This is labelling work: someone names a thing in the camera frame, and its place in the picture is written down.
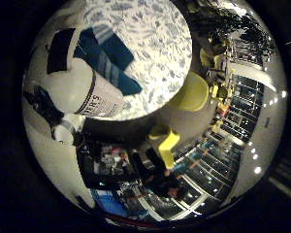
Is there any blue box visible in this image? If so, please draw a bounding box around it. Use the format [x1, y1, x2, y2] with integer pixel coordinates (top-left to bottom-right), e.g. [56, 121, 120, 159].
[92, 188, 131, 217]

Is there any blue floral round tablecloth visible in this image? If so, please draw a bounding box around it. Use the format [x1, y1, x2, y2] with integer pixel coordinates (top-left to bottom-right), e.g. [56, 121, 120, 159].
[32, 0, 194, 121]

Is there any person in dark clothes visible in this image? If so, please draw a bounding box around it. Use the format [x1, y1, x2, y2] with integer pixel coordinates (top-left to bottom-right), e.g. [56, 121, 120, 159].
[131, 147, 190, 201]

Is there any glass window wall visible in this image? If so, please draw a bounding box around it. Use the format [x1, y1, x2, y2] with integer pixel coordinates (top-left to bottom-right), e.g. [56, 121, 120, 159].
[171, 73, 267, 213]

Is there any blue striped towel cloth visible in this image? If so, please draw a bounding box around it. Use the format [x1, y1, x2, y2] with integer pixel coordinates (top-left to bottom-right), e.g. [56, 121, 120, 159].
[73, 23, 144, 97]

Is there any dark green leafy plant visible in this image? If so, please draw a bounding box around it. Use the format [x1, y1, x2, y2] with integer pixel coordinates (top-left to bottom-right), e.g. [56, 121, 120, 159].
[183, 0, 276, 56]

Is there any yellow chair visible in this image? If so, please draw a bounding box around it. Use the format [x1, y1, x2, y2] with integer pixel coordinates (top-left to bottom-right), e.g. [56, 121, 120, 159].
[199, 48, 215, 68]
[169, 71, 210, 113]
[148, 124, 181, 170]

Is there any white labelled spray bottle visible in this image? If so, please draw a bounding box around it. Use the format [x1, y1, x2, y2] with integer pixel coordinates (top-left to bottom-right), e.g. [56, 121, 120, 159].
[42, 57, 127, 119]

